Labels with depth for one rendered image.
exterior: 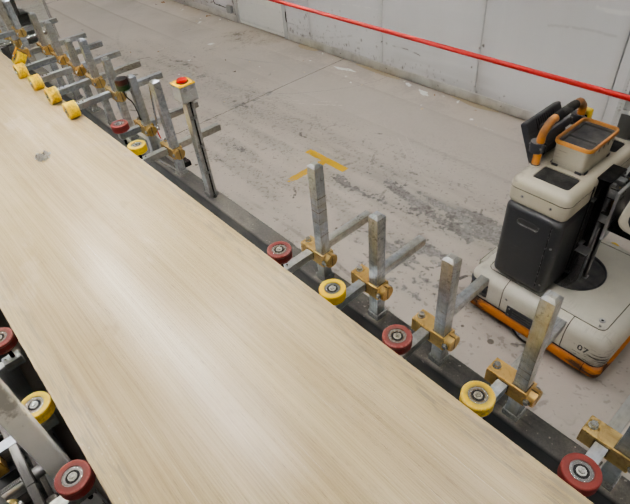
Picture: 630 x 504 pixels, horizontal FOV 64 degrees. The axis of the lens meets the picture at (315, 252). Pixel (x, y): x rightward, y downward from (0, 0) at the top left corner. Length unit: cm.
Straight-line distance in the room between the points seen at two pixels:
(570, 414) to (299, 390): 142
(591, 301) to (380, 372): 136
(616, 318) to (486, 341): 55
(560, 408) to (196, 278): 160
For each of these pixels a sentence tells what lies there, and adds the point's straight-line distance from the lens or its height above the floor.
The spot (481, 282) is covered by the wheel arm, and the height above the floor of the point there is 82.
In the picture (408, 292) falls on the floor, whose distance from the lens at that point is 272.
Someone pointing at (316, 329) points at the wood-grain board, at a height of 90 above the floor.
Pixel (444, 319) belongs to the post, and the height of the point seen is 91.
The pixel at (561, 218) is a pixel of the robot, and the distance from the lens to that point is 213.
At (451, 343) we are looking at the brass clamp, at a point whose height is 83.
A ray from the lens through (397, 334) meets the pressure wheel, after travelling 137.
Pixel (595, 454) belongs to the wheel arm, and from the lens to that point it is 137.
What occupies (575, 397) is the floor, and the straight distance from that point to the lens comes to 250.
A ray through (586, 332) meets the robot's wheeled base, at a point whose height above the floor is 27.
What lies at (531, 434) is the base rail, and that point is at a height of 70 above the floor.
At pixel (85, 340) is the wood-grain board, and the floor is 90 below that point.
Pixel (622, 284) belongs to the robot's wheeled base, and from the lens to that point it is 260.
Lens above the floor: 199
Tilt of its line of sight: 42 degrees down
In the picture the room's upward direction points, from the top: 6 degrees counter-clockwise
